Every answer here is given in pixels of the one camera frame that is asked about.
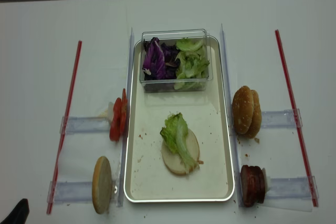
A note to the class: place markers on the green lettuce leaf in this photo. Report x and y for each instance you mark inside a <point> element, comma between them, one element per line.
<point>180,148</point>

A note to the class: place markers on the green lettuce pile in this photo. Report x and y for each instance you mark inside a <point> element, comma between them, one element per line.
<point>193,60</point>

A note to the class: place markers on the rear tomato slice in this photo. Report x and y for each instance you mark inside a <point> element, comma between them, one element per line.
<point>124,102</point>

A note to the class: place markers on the tomato slice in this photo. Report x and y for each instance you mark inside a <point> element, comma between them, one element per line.
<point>124,102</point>
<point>114,133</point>
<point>118,114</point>

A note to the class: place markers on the middle tomato slice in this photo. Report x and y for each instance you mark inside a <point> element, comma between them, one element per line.
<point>118,114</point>

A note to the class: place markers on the front tomato slice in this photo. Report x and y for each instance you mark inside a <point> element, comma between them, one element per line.
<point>114,133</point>

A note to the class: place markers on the front meat patty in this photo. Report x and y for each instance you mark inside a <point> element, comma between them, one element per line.
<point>248,181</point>

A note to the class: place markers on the meat patty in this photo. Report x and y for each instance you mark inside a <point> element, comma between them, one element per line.
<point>261,186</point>
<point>248,181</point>

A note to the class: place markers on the white holder behind patties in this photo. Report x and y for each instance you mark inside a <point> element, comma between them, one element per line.
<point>266,179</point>

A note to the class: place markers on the rear meat patty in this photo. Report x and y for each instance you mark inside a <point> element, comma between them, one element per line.
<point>261,186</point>

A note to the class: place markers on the purple cabbage leaves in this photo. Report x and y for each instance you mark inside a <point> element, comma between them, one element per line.
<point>159,65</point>

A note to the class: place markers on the clear plastic salad container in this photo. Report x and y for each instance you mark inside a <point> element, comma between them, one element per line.
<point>170,38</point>

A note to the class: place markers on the white rectangular serving tray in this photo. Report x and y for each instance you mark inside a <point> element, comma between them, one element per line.
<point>147,179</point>

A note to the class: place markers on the left long clear divider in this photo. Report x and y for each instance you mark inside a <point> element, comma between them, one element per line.
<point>128,87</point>

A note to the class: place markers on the long clear divider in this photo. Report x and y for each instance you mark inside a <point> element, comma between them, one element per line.
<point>128,87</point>
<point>230,120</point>

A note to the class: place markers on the white holder behind tomatoes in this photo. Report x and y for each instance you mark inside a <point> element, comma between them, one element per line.
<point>108,113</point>

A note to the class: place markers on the right long clear divider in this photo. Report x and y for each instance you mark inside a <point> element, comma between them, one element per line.
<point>230,120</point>

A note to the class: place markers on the front sesame bun top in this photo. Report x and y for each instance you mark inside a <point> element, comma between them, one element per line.
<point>243,109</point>

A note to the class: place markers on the sesame bun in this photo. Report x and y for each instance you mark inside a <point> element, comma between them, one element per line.
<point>256,118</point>
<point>243,109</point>

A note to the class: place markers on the rear sesame bun top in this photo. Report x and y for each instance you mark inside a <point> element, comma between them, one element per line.
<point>256,118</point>

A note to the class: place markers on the upright bun slice left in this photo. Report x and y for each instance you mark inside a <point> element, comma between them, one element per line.
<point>101,185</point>

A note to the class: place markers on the right red tape strip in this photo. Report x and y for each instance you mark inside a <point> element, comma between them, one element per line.
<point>313,191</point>

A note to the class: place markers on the left upper clear rail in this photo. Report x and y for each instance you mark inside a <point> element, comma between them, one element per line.
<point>74,125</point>

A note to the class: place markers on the right upper clear rail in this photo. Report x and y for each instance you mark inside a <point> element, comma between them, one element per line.
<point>281,119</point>

